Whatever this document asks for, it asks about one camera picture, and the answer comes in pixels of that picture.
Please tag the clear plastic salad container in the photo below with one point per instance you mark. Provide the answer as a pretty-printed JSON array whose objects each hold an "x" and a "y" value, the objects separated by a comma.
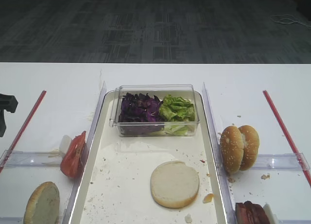
[{"x": 163, "y": 128}]

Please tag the red tomato slices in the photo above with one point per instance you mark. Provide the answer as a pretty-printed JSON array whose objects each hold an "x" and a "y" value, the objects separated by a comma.
[{"x": 71, "y": 164}]

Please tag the right red strip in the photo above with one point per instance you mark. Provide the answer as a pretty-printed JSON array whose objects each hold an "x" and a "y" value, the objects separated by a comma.
[{"x": 288, "y": 137}]

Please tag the lower right clear holder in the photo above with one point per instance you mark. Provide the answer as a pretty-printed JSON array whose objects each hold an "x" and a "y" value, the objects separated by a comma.
[{"x": 294, "y": 221}]

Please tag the white pusher block by meat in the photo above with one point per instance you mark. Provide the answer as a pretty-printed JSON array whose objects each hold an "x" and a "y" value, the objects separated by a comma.
[{"x": 272, "y": 217}]

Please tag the upper left clear holder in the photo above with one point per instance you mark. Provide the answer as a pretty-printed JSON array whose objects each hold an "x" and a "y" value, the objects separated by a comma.
[{"x": 12, "y": 158}]

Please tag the right clear vertical rail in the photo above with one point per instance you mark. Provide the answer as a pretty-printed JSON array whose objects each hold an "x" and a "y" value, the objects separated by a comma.
[{"x": 229, "y": 210}]

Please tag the white pusher block by tomato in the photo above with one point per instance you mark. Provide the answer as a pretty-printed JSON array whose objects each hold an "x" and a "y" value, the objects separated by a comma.
[{"x": 65, "y": 143}]

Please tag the bun slice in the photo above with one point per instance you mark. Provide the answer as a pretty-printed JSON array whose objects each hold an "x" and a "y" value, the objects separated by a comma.
[
  {"x": 174, "y": 184},
  {"x": 43, "y": 205}
]

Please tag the upper right clear holder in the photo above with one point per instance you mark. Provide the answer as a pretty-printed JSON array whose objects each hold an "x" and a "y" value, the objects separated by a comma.
[{"x": 287, "y": 162}]

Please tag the sesame bun top right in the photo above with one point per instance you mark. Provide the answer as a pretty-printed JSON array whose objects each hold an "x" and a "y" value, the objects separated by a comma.
[{"x": 251, "y": 146}]

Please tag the white metal tray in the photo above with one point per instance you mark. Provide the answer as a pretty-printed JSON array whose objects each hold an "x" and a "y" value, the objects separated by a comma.
[{"x": 115, "y": 187}]

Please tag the shredded purple cabbage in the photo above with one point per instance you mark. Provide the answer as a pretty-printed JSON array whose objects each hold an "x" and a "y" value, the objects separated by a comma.
[{"x": 140, "y": 108}]

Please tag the left red strip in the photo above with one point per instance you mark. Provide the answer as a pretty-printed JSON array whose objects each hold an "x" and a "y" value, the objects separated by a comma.
[{"x": 22, "y": 129}]

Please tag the clear holder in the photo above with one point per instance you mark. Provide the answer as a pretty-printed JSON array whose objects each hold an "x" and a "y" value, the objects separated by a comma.
[
  {"x": 287, "y": 162},
  {"x": 12, "y": 158},
  {"x": 11, "y": 220},
  {"x": 294, "y": 221}
]

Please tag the red strip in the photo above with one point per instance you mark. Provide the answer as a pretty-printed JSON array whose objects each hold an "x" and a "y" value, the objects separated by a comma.
[
  {"x": 288, "y": 137},
  {"x": 22, "y": 129}
]

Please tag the sesame bun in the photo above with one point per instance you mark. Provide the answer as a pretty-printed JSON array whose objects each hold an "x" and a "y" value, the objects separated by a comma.
[
  {"x": 232, "y": 147},
  {"x": 251, "y": 146}
]

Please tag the lower left clear holder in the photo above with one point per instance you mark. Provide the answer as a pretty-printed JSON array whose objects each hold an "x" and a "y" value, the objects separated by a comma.
[{"x": 11, "y": 220}]

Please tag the green lettuce leaves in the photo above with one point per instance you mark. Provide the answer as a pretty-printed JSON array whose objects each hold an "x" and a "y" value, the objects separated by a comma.
[{"x": 176, "y": 109}]

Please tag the left clear vertical rail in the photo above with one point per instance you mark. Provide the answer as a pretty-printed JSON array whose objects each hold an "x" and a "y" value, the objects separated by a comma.
[{"x": 68, "y": 214}]

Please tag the sesame bun top left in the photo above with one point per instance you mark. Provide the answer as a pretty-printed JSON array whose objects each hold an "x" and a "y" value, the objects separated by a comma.
[{"x": 232, "y": 147}]

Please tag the clear vertical rail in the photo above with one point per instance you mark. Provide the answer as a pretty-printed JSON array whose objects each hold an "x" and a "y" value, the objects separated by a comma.
[
  {"x": 68, "y": 214},
  {"x": 229, "y": 210}
]

